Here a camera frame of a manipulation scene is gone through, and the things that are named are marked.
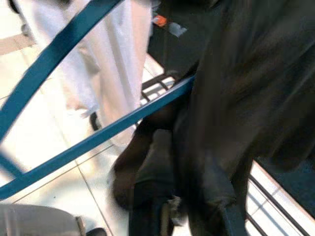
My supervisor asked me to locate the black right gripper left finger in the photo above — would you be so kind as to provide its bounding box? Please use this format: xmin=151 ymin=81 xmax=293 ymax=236
xmin=109 ymin=105 xmax=178 ymax=236

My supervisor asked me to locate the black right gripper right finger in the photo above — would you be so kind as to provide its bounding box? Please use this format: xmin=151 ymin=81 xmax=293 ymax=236
xmin=221 ymin=204 xmax=248 ymax=236

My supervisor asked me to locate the black printed t-shirt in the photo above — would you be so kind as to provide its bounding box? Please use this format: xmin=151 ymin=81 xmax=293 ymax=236
xmin=137 ymin=0 xmax=315 ymax=236

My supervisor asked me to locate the blue hanger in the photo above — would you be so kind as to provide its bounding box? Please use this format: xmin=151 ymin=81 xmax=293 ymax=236
xmin=0 ymin=0 xmax=197 ymax=201

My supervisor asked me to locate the white printed t-shirt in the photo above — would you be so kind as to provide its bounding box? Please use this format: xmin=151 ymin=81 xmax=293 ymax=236
xmin=14 ymin=0 xmax=153 ymax=153

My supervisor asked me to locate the small orange object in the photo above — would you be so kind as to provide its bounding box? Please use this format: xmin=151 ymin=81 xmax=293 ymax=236
xmin=152 ymin=14 xmax=168 ymax=27

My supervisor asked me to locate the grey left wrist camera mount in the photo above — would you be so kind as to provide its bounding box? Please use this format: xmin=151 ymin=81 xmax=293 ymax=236
xmin=0 ymin=203 xmax=86 ymax=236

